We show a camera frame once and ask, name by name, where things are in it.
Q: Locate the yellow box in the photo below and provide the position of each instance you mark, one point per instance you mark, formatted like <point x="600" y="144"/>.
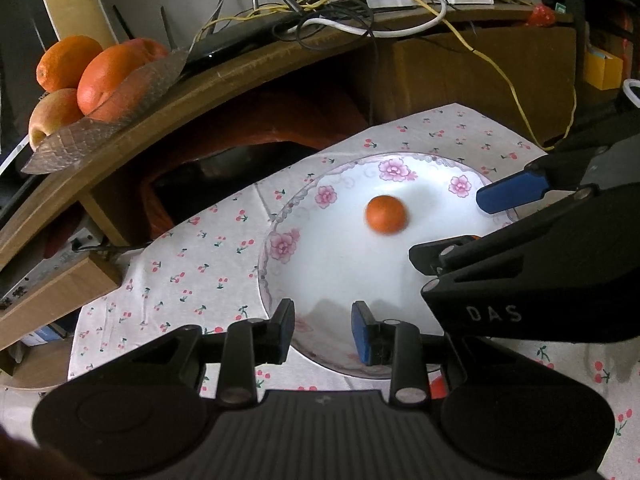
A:
<point x="602" y="67"/>

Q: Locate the small tangerine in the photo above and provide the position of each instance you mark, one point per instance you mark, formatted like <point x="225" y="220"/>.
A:
<point x="385" y="214"/>

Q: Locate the clear glass fruit tray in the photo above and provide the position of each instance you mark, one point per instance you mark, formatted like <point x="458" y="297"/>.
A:
<point x="135" y="92"/>

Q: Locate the large orange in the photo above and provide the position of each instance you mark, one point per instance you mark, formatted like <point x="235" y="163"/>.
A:
<point x="150" y="49"/>
<point x="62" y="62"/>
<point x="107" y="77"/>

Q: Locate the cherry print cloth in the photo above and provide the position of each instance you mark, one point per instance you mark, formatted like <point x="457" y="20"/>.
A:
<point x="200" y="270"/>

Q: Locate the wooden shelf board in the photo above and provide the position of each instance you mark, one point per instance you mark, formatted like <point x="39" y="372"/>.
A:
<point x="55" y="292"/>

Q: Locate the yellow red apple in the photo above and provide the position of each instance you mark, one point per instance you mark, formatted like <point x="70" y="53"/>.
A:
<point x="50" y="115"/>

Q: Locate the black router with antennas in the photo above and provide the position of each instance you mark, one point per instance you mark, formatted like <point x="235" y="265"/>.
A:
<point x="235" y="40"/>

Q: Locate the beige board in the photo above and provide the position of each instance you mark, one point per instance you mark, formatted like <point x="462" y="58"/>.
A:
<point x="75" y="0"/>

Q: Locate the curved wooden desk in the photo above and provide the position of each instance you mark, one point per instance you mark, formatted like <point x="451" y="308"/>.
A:
<point x="210" y="92"/>

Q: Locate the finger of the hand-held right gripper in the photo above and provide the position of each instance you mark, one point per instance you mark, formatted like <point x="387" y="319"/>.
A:
<point x="510" y="193"/>
<point x="435" y="259"/>

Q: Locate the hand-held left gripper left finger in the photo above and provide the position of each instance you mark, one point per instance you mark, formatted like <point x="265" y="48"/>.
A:
<point x="283" y="332"/>

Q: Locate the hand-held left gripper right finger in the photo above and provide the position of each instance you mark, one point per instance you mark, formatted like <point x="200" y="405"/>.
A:
<point x="361" y="334"/>

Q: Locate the white floral plate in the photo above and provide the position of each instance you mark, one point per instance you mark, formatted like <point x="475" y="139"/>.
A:
<point x="330" y="260"/>

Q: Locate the red strawberry toy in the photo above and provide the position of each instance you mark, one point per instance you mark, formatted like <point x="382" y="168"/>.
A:
<point x="542" y="15"/>

